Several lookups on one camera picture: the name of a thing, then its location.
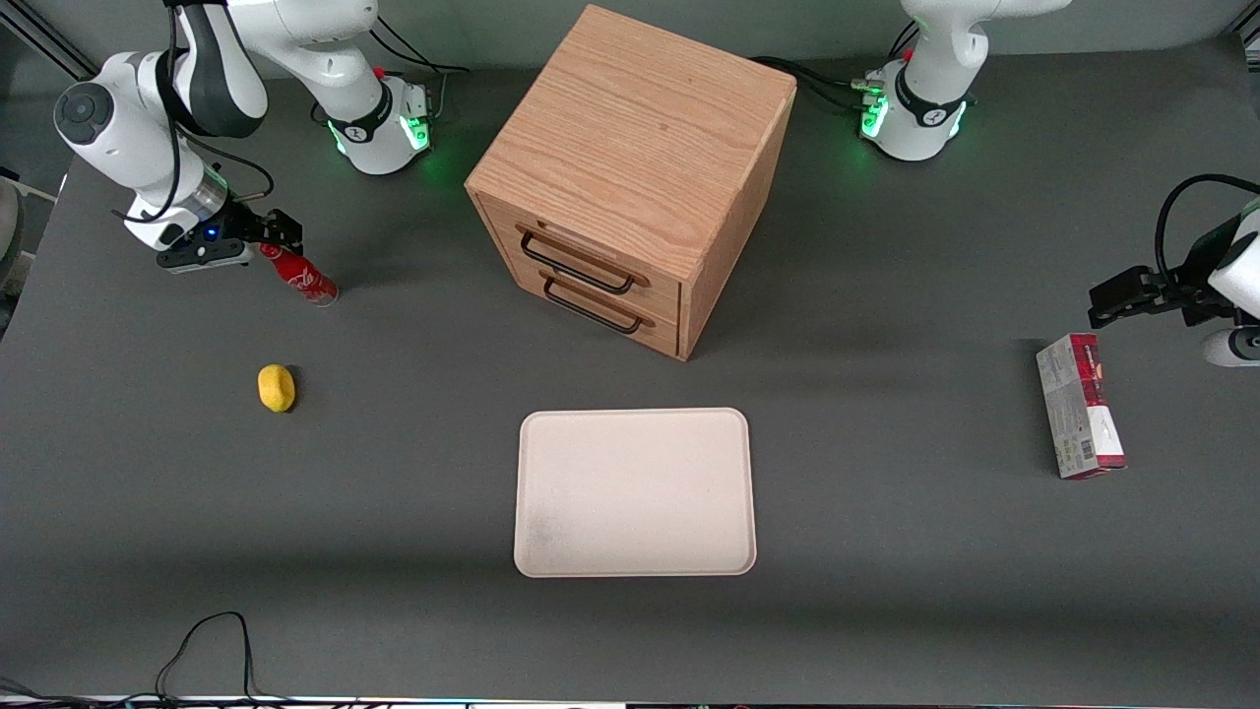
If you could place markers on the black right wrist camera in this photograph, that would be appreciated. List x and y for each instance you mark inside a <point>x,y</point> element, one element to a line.
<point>202,254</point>

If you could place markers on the red and grey carton box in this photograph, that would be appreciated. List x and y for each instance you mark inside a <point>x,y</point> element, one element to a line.
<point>1068,414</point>

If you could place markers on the beige rectangular tray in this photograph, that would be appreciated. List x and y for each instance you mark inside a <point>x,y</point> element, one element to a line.
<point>635,492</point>

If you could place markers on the wide wooden drawer front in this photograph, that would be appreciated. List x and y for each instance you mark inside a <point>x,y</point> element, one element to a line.
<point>591,251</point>

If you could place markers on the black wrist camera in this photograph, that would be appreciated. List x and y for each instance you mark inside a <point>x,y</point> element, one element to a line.
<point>202,254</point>
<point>1209,313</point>

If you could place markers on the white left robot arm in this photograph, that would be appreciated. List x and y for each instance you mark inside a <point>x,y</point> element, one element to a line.
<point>925,118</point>

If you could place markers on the oak wooden drawer cabinet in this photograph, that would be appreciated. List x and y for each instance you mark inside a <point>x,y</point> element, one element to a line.
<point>640,138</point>

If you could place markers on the narrow wooden drawer front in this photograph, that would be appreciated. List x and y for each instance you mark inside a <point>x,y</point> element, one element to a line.
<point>655,330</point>

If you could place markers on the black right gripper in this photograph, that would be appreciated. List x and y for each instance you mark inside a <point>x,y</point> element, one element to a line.
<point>248,225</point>

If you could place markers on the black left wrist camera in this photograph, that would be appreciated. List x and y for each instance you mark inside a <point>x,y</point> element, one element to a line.
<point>1209,313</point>

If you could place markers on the red coke bottle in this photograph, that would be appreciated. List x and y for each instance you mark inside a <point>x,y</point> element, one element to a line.
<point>305,279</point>

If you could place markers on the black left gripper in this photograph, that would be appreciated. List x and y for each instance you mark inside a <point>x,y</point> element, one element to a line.
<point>1165,291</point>

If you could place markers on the yellow lemon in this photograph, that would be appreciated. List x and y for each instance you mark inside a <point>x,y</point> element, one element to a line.
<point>277,388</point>

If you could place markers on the aluminium frame rail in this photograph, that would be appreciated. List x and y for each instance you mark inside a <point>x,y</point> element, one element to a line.
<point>49,44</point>

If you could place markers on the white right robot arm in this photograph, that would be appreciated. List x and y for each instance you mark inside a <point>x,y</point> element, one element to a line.
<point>118,128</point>

